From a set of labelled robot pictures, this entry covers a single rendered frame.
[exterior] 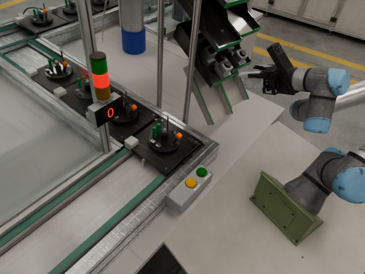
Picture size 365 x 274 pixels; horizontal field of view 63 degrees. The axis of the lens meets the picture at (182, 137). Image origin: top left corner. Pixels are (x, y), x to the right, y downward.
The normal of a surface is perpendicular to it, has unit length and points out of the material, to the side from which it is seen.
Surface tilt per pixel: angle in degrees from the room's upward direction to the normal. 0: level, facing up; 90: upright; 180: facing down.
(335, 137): 0
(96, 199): 0
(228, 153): 0
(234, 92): 45
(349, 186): 61
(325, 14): 90
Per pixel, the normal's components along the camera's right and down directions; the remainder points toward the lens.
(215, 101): 0.51, -0.09
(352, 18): -0.52, 0.58
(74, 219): 0.07, -0.70
